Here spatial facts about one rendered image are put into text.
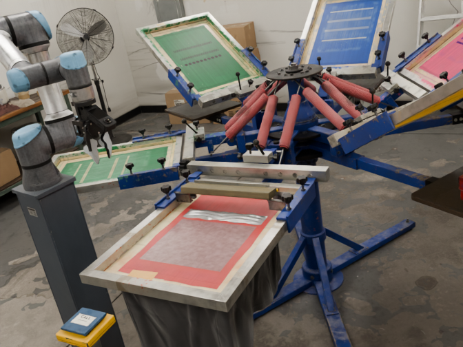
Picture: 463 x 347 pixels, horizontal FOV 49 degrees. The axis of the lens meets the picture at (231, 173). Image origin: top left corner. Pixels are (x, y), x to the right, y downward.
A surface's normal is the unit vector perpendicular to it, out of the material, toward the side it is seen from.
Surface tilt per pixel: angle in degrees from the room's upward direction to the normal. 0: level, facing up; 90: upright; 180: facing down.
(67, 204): 90
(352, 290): 0
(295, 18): 90
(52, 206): 90
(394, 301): 0
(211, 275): 0
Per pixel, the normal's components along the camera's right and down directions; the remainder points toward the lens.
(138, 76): -0.45, 0.42
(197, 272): -0.16, -0.91
